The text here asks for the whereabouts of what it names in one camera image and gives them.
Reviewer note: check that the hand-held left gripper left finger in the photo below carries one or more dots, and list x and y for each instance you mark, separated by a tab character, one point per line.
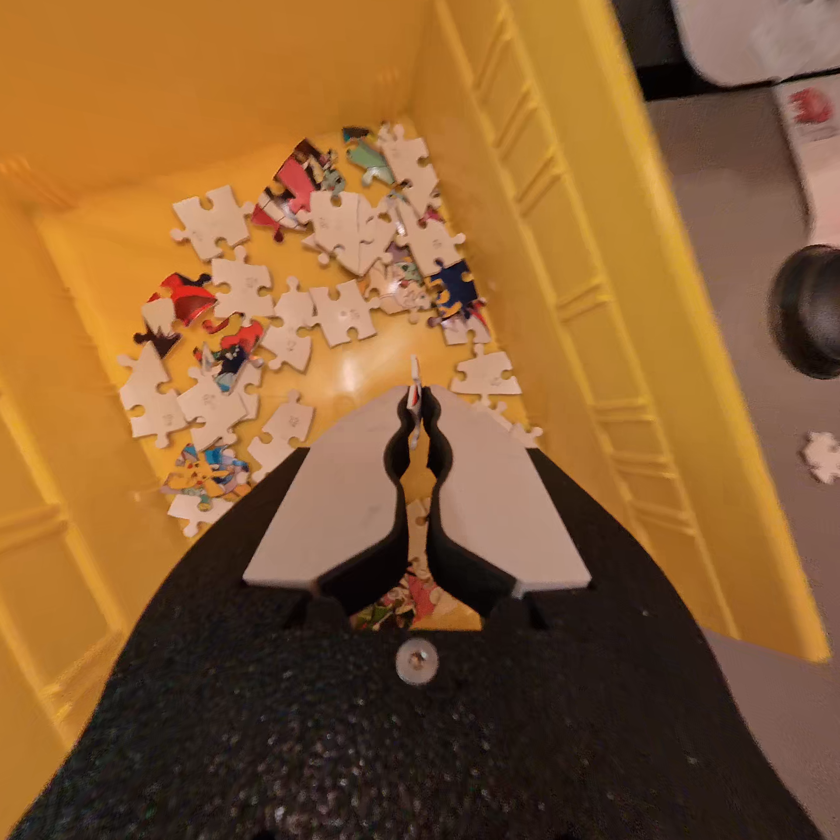
328	512

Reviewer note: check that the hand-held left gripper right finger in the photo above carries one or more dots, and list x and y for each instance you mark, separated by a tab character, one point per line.
505	512

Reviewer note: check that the single curved puzzle piece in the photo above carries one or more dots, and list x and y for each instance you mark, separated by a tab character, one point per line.
415	377

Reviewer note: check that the yellow plastic bin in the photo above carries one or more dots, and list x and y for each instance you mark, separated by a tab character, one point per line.
564	229

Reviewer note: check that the pile of puzzle pieces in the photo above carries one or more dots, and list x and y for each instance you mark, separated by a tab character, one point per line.
341	223

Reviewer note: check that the loose white puzzle piece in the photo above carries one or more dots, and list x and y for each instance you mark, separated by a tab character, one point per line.
823	456

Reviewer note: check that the black dome stand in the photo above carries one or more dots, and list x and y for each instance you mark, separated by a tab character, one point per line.
810	308

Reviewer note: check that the black flat pad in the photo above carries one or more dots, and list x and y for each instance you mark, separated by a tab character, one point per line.
649	46

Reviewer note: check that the white rounded object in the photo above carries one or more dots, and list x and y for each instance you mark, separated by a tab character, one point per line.
735	39

